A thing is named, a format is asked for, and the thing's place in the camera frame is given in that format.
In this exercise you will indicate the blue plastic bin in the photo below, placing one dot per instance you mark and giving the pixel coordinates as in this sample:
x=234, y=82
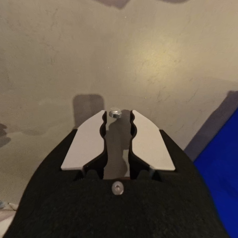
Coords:
x=219, y=167

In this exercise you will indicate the silver hex nut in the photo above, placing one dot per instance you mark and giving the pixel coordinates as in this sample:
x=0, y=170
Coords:
x=115, y=114

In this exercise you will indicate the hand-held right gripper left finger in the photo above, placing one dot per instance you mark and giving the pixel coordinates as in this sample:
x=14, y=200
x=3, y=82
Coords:
x=87, y=145

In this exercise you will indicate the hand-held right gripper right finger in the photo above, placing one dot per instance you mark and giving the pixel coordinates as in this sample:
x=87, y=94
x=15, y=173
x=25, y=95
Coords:
x=148, y=146

